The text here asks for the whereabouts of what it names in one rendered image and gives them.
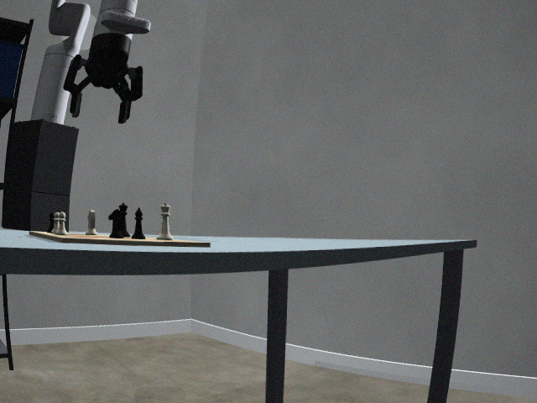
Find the brown and cream chessboard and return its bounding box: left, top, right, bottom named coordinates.
left=29, top=231, right=211, bottom=247

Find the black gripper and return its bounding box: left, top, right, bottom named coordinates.
left=63, top=33, right=143, bottom=124

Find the white pawn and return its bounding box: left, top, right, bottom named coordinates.
left=56, top=212, right=68, bottom=235
left=51, top=212, right=59, bottom=234

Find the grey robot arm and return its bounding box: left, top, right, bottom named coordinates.
left=30, top=0, right=151, bottom=124

